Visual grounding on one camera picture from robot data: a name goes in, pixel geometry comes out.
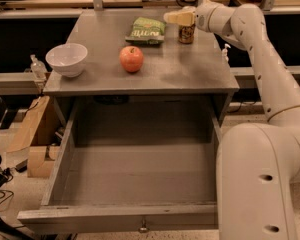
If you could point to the orange soda can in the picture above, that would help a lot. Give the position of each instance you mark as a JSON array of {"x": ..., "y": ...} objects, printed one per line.
[{"x": 186, "y": 34}]

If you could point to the open grey top drawer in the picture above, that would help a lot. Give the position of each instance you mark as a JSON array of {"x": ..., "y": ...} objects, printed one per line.
[{"x": 152, "y": 158}]

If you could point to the white ceramic bowl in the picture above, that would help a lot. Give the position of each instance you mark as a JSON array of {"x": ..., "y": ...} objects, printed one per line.
[{"x": 67, "y": 59}]

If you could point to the green chip bag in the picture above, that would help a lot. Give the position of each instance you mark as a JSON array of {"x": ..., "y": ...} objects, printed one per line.
[{"x": 146, "y": 31}]

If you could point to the cardboard boxes on floor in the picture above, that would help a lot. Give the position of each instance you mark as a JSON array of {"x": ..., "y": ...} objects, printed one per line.
[{"x": 36, "y": 136}]

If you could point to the clear sanitizer bottle left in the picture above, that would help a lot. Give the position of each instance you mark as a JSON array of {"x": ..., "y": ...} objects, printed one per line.
[{"x": 38, "y": 68}]

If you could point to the metal drawer knob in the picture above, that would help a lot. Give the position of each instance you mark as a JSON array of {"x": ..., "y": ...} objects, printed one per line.
[{"x": 143, "y": 228}]

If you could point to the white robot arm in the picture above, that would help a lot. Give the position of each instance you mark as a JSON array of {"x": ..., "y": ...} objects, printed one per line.
[{"x": 256, "y": 164}]

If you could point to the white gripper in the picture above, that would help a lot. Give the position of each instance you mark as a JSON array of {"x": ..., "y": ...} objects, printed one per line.
[{"x": 201, "y": 17}]

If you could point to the grey cabinet with top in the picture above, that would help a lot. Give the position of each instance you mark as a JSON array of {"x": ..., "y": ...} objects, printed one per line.
[{"x": 170, "y": 68}]

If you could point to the red apple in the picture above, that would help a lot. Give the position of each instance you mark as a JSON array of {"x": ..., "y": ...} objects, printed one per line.
[{"x": 131, "y": 58}]

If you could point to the white pump bottle right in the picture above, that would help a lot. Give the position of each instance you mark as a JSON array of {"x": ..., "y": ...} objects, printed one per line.
[{"x": 224, "y": 51}]

